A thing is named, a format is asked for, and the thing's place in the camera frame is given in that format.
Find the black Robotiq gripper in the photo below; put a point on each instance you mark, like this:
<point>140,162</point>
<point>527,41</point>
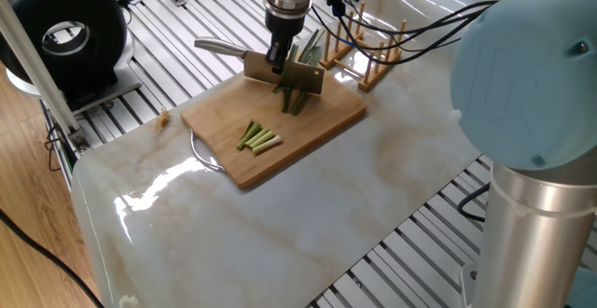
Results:
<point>285,19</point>

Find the steel kitchen knife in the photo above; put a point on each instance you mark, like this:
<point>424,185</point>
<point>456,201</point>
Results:
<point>298,75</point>

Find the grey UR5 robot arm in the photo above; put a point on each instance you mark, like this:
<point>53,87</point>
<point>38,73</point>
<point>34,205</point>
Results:
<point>532,112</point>

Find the green garlic stalk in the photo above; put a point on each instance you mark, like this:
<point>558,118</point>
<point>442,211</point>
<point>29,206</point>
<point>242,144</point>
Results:
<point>310,45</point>

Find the long green garlic leaf piece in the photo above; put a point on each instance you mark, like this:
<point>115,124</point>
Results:
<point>297,103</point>

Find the short green garlic piece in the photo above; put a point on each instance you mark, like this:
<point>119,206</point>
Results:
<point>255,138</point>
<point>248,132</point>

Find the short white garlic piece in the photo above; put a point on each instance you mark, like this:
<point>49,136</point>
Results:
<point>262,140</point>
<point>270,143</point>

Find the small tan garlic scrap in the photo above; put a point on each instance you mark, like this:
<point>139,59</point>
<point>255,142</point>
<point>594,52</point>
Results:
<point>163,117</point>

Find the bamboo cutting board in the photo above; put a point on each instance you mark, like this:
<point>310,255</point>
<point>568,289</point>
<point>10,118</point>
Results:
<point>326,126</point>

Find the wooden slotted rack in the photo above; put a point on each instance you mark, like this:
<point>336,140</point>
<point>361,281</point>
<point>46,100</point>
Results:
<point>373,65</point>

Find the white marble pattern mat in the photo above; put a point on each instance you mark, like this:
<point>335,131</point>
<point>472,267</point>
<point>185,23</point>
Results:
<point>308,233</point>

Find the black round fan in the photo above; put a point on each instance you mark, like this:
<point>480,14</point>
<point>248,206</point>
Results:
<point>98,23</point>

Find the aluminium frame post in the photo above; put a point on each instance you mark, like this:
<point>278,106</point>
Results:
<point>37,65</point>

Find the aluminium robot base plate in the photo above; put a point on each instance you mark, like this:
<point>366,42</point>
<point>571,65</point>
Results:
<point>476,289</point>

